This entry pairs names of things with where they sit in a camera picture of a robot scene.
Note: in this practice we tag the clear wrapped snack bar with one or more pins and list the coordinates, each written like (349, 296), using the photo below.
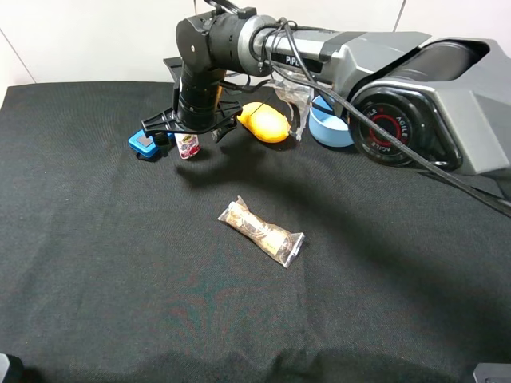
(278, 243)

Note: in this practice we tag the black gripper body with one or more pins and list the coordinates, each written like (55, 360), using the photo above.
(196, 104)

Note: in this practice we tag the light blue bowl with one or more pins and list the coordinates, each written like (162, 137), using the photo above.
(326, 127)

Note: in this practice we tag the grey object bottom left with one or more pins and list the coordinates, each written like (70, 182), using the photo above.
(4, 368)

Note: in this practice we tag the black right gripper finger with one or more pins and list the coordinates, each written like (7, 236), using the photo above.
(164, 142)

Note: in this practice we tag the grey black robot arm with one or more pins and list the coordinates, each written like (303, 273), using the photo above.
(448, 100)

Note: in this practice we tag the blue rectangular box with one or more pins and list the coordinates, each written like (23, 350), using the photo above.
(144, 147)

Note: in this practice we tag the yellow mango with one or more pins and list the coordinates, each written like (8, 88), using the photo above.
(265, 123)

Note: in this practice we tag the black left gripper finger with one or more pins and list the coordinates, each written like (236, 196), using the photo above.
(219, 133)

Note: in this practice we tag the clear plastic bag on arm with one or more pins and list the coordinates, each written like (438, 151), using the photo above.
(290, 89)

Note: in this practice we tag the black table cloth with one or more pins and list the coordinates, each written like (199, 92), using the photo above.
(118, 270)

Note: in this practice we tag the small clear bottle white cap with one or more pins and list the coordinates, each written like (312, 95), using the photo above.
(187, 144)

